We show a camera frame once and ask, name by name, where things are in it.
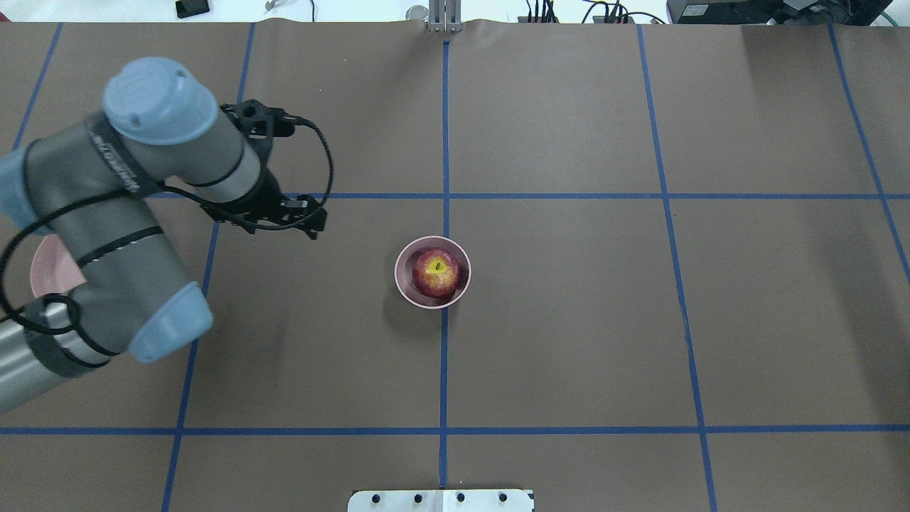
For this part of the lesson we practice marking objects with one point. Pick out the white camera mast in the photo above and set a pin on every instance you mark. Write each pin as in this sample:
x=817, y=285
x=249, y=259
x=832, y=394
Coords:
x=443, y=500

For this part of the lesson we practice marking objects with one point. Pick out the pink plate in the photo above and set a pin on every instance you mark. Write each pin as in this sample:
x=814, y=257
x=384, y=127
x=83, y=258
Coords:
x=53, y=270

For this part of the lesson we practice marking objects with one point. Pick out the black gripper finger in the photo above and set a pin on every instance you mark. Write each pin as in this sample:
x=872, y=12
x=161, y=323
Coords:
x=304, y=213

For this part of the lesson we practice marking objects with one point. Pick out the red apple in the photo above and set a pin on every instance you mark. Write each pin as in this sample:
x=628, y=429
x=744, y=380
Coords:
x=436, y=273

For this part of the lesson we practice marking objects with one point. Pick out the pink bowl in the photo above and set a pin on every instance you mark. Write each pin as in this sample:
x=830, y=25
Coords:
x=402, y=271

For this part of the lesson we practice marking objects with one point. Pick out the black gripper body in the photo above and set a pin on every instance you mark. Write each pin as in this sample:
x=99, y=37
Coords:
x=271, y=196

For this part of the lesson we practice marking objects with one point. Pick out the aluminium frame post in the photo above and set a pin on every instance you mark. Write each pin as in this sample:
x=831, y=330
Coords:
x=444, y=16

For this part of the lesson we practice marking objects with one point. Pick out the small black square device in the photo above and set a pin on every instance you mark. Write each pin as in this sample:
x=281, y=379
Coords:
x=188, y=8

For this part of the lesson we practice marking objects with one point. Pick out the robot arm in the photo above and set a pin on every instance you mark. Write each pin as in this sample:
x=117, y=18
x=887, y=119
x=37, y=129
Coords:
x=159, y=130

